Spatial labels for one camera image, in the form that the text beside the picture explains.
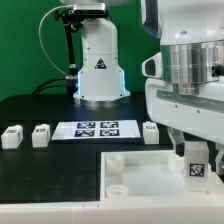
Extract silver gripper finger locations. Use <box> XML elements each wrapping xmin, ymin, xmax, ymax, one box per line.
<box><xmin>215</xmin><ymin>144</ymin><xmax>224</xmax><ymax>176</ymax></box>
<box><xmin>167</xmin><ymin>127</ymin><xmax>185</xmax><ymax>157</ymax></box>

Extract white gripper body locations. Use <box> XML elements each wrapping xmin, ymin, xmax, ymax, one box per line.
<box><xmin>145</xmin><ymin>78</ymin><xmax>224</xmax><ymax>136</ymax></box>

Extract white square tabletop part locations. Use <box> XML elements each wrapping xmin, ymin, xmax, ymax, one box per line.
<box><xmin>100</xmin><ymin>150</ymin><xmax>224</xmax><ymax>200</ymax></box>

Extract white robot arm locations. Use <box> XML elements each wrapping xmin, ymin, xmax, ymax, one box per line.
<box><xmin>125</xmin><ymin>0</ymin><xmax>224</xmax><ymax>175</ymax></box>

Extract white L-shaped obstacle fence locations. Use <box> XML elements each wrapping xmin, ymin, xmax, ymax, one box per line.
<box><xmin>0</xmin><ymin>151</ymin><xmax>224</xmax><ymax>224</ymax></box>

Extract white sheet with fiducial markers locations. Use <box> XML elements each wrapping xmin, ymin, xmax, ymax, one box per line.
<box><xmin>52</xmin><ymin>120</ymin><xmax>141</xmax><ymax>140</ymax></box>

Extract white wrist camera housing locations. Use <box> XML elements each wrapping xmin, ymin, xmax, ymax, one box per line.
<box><xmin>142</xmin><ymin>53</ymin><xmax>163</xmax><ymax>79</ymax></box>

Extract black base cables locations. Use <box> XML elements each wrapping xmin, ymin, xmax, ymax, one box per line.
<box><xmin>31</xmin><ymin>75</ymin><xmax>78</xmax><ymax>96</ymax></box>

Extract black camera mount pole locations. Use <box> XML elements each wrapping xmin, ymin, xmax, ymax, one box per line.
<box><xmin>54</xmin><ymin>9</ymin><xmax>83</xmax><ymax>95</ymax></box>

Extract black camera on mount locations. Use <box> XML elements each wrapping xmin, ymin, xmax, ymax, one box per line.
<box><xmin>73</xmin><ymin>3</ymin><xmax>106</xmax><ymax>16</ymax></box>

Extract white camera cable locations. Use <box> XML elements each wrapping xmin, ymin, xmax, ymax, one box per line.
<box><xmin>38</xmin><ymin>4</ymin><xmax>75</xmax><ymax>78</ymax></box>

